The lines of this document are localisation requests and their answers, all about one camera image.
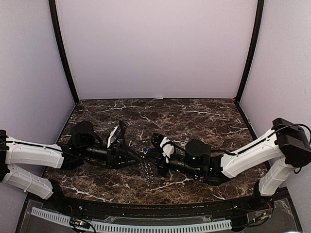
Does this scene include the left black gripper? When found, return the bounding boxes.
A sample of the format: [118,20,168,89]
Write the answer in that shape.
[79,141,141,169]

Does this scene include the black disc with keyrings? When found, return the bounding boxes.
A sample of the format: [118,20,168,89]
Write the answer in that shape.
[136,150,154,187]

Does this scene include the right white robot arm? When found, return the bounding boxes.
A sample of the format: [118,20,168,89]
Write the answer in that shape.
[143,118,311,211]

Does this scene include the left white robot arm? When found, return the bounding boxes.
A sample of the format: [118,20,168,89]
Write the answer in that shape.
[0,121,141,212]

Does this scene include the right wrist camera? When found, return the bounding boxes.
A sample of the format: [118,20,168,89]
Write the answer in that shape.
[151,133,175,164]

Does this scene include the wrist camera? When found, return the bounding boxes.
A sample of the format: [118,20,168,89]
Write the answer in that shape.
[151,133,175,164]
[107,120,128,148]

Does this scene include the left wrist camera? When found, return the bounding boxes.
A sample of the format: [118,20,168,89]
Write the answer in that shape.
[107,120,128,148]

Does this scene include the black front rail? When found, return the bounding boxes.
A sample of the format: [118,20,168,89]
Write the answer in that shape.
[65,196,259,215]

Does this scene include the white slotted cable duct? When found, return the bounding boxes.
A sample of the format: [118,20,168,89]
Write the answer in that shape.
[30,207,232,233]

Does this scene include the left black frame post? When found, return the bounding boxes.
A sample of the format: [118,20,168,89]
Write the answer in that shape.
[48,0,80,105]

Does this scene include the black frame post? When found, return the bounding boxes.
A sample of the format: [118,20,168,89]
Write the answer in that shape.
[48,0,80,105]
[234,0,265,105]

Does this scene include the right black frame post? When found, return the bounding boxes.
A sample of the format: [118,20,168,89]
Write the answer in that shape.
[234,0,265,105]

